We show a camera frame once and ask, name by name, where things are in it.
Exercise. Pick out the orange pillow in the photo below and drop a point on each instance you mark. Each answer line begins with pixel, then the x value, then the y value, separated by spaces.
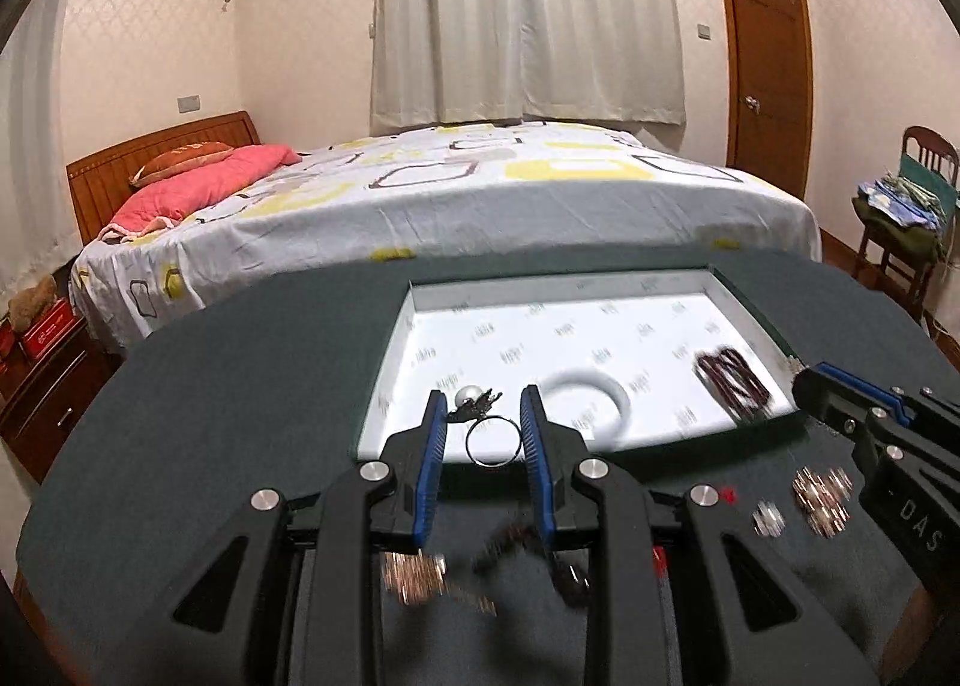
pixel 184 160

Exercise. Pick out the pink blanket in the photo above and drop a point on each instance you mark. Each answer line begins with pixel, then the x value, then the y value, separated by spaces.
pixel 195 187

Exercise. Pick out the dark wooden nightstand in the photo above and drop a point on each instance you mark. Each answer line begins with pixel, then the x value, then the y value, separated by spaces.
pixel 52 409

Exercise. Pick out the wall socket above headboard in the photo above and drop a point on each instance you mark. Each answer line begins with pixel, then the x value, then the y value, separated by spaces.
pixel 189 103

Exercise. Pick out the brown plush toy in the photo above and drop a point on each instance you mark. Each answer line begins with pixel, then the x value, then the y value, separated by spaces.
pixel 34 300

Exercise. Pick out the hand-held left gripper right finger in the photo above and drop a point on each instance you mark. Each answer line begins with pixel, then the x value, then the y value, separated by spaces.
pixel 534 461

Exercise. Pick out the pile of clothes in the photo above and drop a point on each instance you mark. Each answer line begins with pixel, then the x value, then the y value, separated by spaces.
pixel 900 210

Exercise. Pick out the bed with patterned sheet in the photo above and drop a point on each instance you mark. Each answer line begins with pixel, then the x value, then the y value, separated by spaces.
pixel 487 206

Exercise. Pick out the sheer white curtain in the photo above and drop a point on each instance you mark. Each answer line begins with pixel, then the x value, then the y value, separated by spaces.
pixel 37 131

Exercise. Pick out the white window curtain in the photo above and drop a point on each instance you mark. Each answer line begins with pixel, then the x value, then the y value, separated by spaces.
pixel 525 11

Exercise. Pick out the wooden headboard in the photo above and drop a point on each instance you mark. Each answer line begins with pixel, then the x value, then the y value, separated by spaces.
pixel 97 191

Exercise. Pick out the white bangle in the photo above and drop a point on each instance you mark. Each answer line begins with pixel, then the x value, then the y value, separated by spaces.
pixel 551 380

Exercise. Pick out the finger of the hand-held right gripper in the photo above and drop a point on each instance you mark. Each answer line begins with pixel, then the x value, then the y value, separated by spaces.
pixel 821 394
pixel 862 386

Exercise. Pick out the wooden chair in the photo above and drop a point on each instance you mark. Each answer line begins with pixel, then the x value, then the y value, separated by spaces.
pixel 930 146

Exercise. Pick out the red box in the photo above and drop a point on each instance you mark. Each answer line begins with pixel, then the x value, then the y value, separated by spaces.
pixel 49 334

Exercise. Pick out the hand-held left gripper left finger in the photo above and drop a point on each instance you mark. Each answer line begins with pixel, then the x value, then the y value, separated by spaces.
pixel 431 476

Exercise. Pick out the clear crystal charm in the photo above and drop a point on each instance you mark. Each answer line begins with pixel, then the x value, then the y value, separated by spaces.
pixel 769 517

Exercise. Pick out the white printed box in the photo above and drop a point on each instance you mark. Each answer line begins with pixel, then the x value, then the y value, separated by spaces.
pixel 525 334

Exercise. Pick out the brown wooden door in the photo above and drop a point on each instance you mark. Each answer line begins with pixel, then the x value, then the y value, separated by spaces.
pixel 769 71

